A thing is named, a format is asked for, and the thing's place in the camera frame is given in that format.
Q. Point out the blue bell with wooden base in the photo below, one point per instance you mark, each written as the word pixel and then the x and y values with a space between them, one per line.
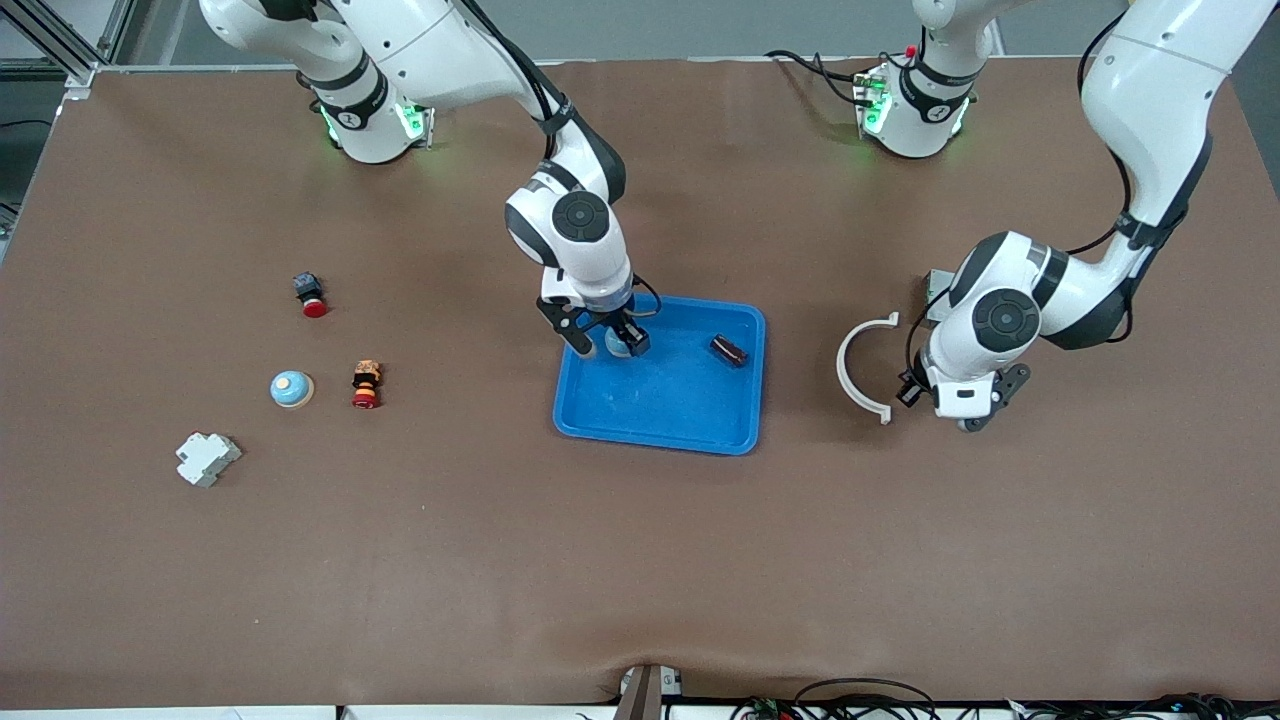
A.
pixel 614 345
pixel 291 389

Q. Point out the dark maroon electrolytic capacitor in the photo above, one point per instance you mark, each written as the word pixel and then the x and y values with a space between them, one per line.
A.
pixel 729 350

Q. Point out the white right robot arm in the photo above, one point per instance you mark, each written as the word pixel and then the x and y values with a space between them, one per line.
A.
pixel 450 50

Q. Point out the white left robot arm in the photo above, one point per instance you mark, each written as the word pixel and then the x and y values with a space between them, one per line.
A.
pixel 1150 90

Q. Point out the blue plastic tray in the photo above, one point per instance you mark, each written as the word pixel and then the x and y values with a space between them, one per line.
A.
pixel 660 420

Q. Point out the silver metal power supply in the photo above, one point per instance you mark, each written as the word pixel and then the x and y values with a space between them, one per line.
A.
pixel 934 285

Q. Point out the red emergency stop button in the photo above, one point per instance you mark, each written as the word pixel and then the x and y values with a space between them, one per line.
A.
pixel 367 385

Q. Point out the red push button black body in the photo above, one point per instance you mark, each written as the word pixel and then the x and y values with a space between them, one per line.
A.
pixel 311 295

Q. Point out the small green circuit board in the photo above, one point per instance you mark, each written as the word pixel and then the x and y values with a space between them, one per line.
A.
pixel 770 710

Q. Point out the white circuit breaker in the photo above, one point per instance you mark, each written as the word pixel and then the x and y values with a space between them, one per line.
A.
pixel 207 459

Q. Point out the white curved plastic bracket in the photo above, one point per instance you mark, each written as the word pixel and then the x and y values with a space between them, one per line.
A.
pixel 841 365

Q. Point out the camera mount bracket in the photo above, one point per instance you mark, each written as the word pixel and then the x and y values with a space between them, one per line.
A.
pixel 640 700

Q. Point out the aluminium frame profile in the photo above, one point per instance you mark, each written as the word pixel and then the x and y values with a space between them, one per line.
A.
pixel 80 80

